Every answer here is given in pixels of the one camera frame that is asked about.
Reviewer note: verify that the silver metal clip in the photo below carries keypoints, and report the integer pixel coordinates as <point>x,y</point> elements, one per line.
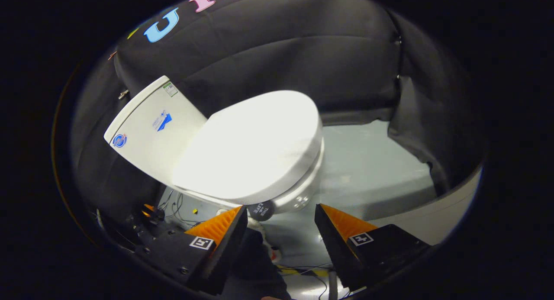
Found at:
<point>123,93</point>

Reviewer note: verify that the black device with orange tips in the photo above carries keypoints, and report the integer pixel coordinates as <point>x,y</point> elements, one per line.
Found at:
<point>151,220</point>

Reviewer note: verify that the white toilet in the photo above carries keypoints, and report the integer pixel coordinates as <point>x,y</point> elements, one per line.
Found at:
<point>147,131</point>

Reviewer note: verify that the white toilet lid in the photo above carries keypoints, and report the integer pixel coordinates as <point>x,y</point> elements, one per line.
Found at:
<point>251,148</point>

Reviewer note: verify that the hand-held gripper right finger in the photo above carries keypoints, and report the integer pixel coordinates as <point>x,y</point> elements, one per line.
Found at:
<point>333,248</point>

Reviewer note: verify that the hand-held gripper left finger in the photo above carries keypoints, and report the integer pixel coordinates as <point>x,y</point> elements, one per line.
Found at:
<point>225,256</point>

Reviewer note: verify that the person's leg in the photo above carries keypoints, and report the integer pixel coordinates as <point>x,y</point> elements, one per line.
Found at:
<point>255,269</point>

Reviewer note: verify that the black backdrop cloth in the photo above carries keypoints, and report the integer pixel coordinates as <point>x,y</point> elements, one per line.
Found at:
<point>281,53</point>

